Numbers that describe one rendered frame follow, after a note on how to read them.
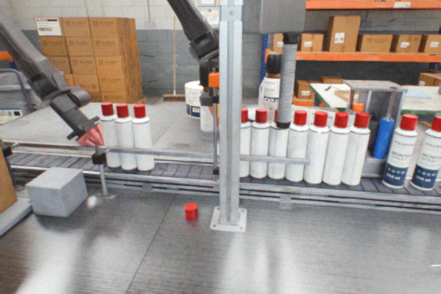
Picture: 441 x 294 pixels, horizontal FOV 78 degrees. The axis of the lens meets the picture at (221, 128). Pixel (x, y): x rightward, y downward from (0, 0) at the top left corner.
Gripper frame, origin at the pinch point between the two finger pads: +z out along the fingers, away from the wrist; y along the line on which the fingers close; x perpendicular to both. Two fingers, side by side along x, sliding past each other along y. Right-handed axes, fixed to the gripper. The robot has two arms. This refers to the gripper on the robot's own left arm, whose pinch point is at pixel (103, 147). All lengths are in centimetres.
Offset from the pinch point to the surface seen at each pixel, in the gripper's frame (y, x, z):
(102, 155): -10.4, -6.6, 1.4
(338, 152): -4, -57, 39
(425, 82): 337, -196, 207
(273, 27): -16, -61, 3
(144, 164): -3.2, -9.5, 11.4
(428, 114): 105, -112, 110
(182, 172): -2.0, -16.9, 20.7
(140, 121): -2.8, -18.0, 0.8
